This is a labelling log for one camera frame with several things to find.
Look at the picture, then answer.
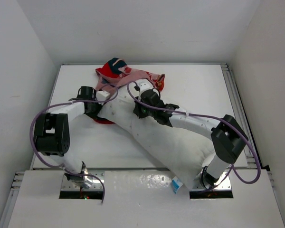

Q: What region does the white pillow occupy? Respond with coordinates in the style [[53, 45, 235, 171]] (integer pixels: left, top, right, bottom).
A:
[[97, 79, 216, 190]]

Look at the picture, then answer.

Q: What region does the red patterned pillowcase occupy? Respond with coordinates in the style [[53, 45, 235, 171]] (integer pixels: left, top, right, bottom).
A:
[[91, 58, 165, 131]]

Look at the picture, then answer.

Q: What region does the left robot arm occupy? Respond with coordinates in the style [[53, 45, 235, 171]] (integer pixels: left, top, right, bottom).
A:
[[32, 86, 110, 175]]

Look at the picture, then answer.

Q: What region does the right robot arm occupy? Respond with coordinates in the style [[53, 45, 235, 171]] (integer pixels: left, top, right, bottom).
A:
[[132, 88, 248, 190]]

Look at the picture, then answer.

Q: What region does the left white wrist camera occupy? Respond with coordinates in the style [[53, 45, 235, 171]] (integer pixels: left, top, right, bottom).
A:
[[96, 90, 111, 102]]

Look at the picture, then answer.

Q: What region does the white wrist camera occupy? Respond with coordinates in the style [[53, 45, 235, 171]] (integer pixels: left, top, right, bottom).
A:
[[96, 90, 111, 102], [134, 79, 153, 93]]

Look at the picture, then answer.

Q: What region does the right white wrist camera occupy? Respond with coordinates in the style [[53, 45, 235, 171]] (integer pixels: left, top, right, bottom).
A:
[[134, 79, 153, 93]]

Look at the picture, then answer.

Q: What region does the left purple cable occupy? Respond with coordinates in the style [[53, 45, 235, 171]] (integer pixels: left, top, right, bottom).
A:
[[29, 82, 119, 204]]

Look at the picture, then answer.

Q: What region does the purple cable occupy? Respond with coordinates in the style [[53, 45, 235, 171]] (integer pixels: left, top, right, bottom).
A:
[[29, 82, 119, 204], [127, 81, 262, 185]]

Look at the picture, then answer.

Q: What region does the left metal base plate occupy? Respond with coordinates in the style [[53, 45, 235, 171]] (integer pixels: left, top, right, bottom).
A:
[[61, 170, 105, 191]]

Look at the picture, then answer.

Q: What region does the metal base plate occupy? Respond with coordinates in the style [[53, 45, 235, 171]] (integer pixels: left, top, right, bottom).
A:
[[191, 175, 231, 191], [61, 170, 105, 191]]

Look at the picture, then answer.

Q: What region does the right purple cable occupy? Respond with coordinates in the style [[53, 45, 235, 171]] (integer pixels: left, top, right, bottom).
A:
[[127, 81, 262, 185]]

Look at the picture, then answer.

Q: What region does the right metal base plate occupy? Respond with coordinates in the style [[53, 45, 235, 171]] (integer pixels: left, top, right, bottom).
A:
[[191, 175, 231, 191]]

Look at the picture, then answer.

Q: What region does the aluminium frame rail right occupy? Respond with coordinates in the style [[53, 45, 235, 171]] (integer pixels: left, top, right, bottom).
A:
[[220, 62, 255, 164]]

